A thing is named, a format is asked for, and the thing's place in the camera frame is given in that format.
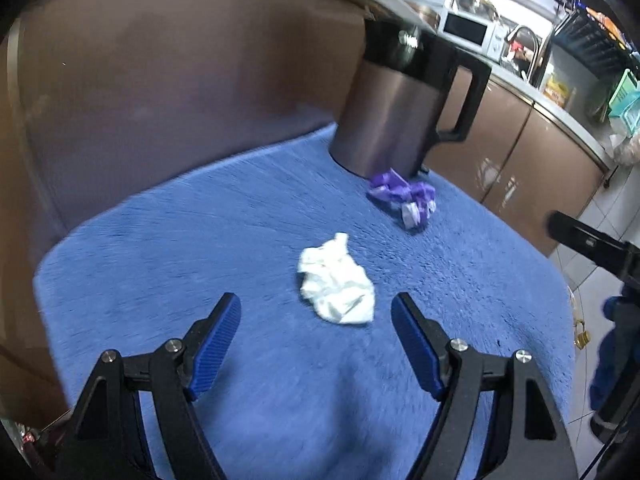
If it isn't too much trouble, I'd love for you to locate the steel electric kettle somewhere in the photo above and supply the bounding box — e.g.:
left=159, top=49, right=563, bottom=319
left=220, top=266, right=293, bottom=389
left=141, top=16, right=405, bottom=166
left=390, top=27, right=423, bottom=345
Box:
left=330, top=18, right=491, bottom=179

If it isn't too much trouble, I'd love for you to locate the small crumpled purple wrapper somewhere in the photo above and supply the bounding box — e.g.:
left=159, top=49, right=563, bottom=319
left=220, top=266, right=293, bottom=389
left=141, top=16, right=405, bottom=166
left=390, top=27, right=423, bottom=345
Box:
left=367, top=169, right=436, bottom=230

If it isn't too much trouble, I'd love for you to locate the blue fuzzy table cloth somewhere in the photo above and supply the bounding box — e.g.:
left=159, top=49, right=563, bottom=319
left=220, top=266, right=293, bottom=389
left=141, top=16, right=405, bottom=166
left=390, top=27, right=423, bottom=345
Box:
left=34, top=128, right=574, bottom=479

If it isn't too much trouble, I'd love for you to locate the black dish rack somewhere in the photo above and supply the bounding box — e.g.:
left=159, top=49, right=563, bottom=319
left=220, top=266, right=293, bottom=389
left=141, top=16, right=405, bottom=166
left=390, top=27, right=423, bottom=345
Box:
left=551, top=0, right=639, bottom=79

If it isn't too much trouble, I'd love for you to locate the white microwave oven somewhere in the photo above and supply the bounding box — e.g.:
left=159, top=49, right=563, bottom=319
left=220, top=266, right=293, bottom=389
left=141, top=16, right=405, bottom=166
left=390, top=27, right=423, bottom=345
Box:
left=438, top=8, right=509, bottom=63

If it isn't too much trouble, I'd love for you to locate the brown kitchen cabinet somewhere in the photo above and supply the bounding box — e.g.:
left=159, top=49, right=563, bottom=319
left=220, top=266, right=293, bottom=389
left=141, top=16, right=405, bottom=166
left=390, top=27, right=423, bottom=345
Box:
left=0, top=0, right=616, bottom=411

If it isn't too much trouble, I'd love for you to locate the white crumpled tissue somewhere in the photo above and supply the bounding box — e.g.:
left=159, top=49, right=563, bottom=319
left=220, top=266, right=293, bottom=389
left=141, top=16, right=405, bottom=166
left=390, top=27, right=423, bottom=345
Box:
left=297, top=232, right=375, bottom=325

